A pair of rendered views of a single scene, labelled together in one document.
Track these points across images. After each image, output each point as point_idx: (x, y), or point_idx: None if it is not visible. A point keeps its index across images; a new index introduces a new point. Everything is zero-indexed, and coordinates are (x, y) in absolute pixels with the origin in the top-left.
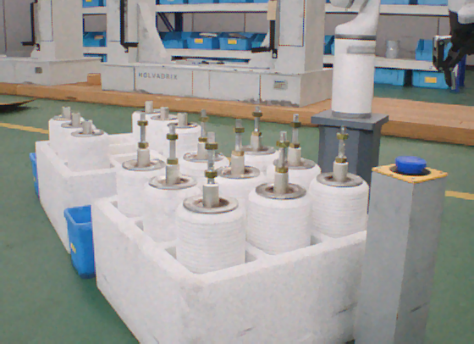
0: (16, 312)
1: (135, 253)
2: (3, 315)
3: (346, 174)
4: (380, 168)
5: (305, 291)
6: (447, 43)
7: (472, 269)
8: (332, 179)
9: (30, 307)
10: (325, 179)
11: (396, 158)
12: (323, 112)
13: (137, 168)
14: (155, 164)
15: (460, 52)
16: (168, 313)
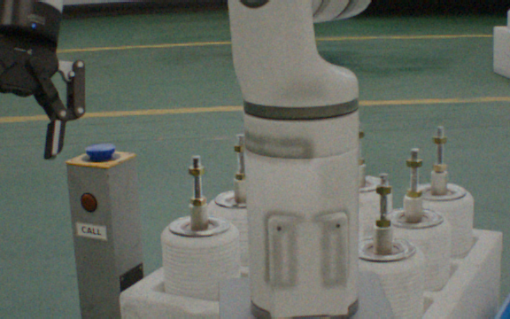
0: (500, 302)
1: None
2: (503, 298)
3: (190, 219)
4: (128, 154)
5: None
6: (61, 73)
7: None
8: (210, 228)
9: (499, 309)
10: (215, 221)
11: (113, 145)
12: (382, 301)
13: (426, 184)
14: (426, 194)
15: (41, 89)
16: None
